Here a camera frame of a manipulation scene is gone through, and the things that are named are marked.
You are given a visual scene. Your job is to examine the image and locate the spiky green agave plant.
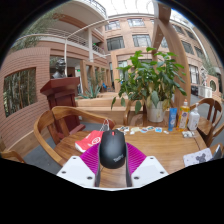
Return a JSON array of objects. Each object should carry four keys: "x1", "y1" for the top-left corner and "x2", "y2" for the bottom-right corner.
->
[{"x1": 78, "y1": 81, "x2": 103, "y2": 100}]

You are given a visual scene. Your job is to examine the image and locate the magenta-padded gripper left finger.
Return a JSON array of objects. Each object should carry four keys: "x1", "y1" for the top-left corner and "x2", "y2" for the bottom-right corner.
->
[{"x1": 56, "y1": 142, "x2": 103, "y2": 188}]

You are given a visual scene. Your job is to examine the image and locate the black computer mouse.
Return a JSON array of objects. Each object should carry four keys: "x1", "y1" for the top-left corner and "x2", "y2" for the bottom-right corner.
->
[{"x1": 98, "y1": 129, "x2": 128, "y2": 170}]

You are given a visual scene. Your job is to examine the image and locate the red and white bag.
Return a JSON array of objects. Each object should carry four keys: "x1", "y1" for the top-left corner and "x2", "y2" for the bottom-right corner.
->
[{"x1": 74, "y1": 119, "x2": 111, "y2": 154}]

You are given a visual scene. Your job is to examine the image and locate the blue tube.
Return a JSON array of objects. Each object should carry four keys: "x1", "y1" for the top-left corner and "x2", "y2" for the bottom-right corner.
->
[{"x1": 167, "y1": 107, "x2": 179, "y2": 132}]

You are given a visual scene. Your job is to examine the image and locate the yellow orange bottle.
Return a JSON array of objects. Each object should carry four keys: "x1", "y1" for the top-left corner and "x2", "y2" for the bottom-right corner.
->
[{"x1": 176, "y1": 98, "x2": 191, "y2": 132}]

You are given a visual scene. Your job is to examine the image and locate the wooden armchair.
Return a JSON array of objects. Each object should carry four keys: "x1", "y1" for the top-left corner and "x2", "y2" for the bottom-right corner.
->
[
  {"x1": 123, "y1": 99, "x2": 148, "y2": 128},
  {"x1": 189, "y1": 97, "x2": 224, "y2": 148},
  {"x1": 0, "y1": 138, "x2": 26, "y2": 164},
  {"x1": 33, "y1": 105, "x2": 117, "y2": 167}
]

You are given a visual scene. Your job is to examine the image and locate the white statue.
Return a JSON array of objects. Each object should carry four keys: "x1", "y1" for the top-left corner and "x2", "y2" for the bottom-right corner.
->
[{"x1": 199, "y1": 66, "x2": 209, "y2": 88}]

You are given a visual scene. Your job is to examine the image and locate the white pump bottle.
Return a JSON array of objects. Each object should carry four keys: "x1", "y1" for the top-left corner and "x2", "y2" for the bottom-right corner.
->
[{"x1": 187, "y1": 102, "x2": 201, "y2": 132}]

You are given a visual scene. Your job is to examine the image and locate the black notebook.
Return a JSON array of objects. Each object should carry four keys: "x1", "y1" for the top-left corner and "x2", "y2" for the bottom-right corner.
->
[{"x1": 211, "y1": 144, "x2": 224, "y2": 162}]

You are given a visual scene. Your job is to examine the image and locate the dark red wooden lectern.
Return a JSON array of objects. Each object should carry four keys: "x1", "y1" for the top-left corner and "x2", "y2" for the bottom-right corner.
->
[{"x1": 39, "y1": 76, "x2": 87, "y2": 145}]

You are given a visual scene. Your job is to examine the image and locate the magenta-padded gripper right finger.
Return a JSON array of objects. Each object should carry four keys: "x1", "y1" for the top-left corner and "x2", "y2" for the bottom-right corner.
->
[{"x1": 124, "y1": 142, "x2": 170, "y2": 188}]

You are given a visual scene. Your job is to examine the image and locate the grey white printed mouse pad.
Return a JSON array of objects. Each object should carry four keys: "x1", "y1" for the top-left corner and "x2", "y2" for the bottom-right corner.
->
[{"x1": 182, "y1": 147, "x2": 214, "y2": 168}]

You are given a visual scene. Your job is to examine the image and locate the dark bust statue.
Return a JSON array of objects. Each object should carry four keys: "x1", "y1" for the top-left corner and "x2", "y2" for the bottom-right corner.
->
[{"x1": 51, "y1": 58, "x2": 68, "y2": 80}]

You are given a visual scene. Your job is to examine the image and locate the small white packet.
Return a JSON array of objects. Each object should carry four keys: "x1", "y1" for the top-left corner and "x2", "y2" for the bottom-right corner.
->
[{"x1": 181, "y1": 130, "x2": 195, "y2": 139}]

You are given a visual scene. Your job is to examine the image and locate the green potted plant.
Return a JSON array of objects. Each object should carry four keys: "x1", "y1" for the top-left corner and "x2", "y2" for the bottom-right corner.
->
[{"x1": 110, "y1": 46, "x2": 188, "y2": 123}]

